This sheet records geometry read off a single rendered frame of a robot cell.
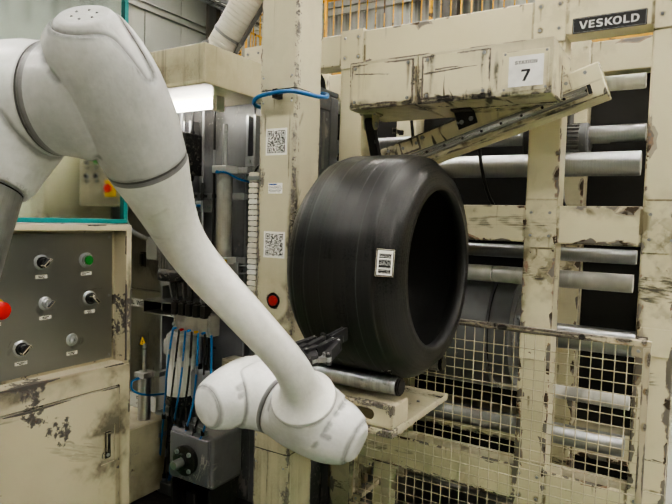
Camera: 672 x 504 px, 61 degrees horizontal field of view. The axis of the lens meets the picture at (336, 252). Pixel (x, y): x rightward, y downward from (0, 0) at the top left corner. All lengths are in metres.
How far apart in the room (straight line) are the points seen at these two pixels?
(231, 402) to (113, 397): 0.72
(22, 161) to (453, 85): 1.23
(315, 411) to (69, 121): 0.52
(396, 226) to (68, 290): 0.83
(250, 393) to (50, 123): 0.52
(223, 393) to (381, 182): 0.62
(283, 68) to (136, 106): 1.04
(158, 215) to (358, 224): 0.62
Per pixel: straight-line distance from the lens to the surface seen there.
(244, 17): 2.23
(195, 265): 0.79
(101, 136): 0.68
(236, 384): 0.98
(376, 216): 1.27
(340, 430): 0.91
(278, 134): 1.64
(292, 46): 1.67
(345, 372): 1.46
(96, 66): 0.66
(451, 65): 1.72
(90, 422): 1.63
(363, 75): 1.83
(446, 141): 1.82
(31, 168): 0.75
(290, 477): 1.77
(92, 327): 1.64
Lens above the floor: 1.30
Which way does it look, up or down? 3 degrees down
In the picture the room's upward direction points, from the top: 2 degrees clockwise
